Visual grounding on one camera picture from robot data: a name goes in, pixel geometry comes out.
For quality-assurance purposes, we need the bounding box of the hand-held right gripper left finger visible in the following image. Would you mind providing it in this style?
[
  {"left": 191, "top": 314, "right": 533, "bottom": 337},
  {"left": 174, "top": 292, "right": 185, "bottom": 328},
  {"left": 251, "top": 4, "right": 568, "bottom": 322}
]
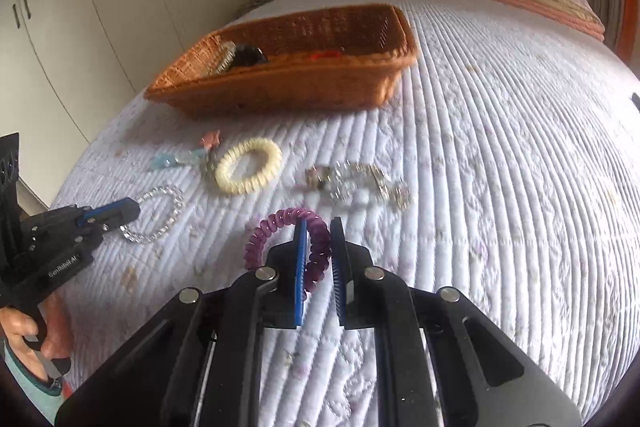
[{"left": 55, "top": 219, "right": 308, "bottom": 427}]

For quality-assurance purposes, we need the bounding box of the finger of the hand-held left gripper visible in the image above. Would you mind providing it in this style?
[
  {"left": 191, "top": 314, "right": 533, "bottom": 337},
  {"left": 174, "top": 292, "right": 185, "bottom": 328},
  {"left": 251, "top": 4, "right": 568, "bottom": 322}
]
[
  {"left": 94, "top": 214, "right": 137, "bottom": 235},
  {"left": 75, "top": 199, "right": 140, "bottom": 228}
]

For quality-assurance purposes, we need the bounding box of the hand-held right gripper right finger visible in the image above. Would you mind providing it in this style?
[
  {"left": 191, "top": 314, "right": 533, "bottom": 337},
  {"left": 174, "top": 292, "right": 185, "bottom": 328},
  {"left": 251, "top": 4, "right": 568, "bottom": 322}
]
[{"left": 330, "top": 217, "right": 583, "bottom": 427}]

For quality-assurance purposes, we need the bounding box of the purple spiral hair tie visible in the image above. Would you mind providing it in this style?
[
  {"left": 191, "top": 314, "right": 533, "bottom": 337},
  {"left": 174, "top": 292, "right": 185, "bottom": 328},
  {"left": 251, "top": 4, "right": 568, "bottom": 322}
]
[{"left": 243, "top": 207, "right": 333, "bottom": 295}]

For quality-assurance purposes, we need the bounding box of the clear bead bracelet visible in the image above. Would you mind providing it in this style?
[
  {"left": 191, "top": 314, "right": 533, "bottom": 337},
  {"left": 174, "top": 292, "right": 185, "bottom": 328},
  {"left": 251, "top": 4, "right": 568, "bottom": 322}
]
[{"left": 121, "top": 185, "right": 186, "bottom": 245}]

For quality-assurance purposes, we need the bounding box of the small dark metal brooch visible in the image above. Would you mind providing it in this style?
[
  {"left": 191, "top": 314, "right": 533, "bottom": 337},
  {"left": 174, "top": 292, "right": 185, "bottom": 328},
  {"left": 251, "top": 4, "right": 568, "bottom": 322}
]
[{"left": 305, "top": 166, "right": 333, "bottom": 192}]

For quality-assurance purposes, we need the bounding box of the silver crystal chain bracelet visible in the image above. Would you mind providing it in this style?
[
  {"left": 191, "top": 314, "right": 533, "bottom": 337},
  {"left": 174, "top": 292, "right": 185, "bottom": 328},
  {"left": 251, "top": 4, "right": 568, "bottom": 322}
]
[{"left": 327, "top": 159, "right": 411, "bottom": 212}]

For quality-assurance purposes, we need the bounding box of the cream spiral hair tie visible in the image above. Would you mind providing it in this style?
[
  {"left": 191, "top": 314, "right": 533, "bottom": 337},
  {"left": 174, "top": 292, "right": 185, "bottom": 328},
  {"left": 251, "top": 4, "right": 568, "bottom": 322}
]
[{"left": 215, "top": 138, "right": 284, "bottom": 196}]

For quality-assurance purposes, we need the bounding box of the brown wicker basket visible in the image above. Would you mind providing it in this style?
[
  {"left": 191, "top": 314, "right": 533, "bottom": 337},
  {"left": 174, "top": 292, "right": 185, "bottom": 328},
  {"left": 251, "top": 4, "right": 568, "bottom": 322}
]
[{"left": 144, "top": 3, "right": 420, "bottom": 120}]

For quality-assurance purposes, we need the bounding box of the person's left hand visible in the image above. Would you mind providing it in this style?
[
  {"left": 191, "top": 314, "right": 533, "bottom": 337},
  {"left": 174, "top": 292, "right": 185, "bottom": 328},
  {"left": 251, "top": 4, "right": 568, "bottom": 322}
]
[{"left": 0, "top": 294, "right": 73, "bottom": 360}]

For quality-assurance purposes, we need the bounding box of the silver rhinestone hair comb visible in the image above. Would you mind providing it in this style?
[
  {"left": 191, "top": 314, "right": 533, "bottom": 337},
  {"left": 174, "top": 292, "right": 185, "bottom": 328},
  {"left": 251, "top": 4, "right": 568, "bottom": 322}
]
[{"left": 212, "top": 42, "right": 237, "bottom": 75}]

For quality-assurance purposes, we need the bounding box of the black glossy hair accessory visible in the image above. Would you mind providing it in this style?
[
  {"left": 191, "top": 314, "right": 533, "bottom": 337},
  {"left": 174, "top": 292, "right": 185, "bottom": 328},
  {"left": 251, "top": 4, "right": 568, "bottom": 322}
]
[{"left": 231, "top": 44, "right": 268, "bottom": 68}]

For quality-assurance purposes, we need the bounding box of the orange curtain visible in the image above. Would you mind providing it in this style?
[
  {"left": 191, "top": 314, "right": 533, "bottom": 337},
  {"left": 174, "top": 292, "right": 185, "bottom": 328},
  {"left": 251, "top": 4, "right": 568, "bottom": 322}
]
[{"left": 617, "top": 0, "right": 640, "bottom": 58}]

